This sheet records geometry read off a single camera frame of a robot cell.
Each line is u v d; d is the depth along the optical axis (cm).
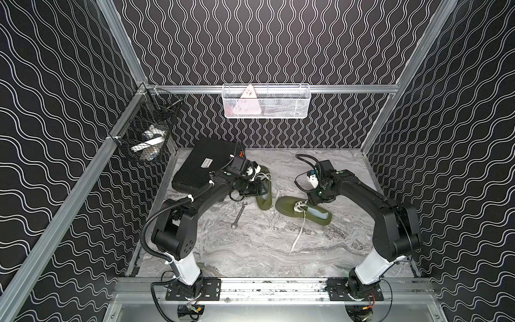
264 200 95
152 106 98
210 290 75
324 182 67
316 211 91
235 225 90
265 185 97
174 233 47
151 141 75
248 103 91
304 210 88
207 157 107
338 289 73
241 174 76
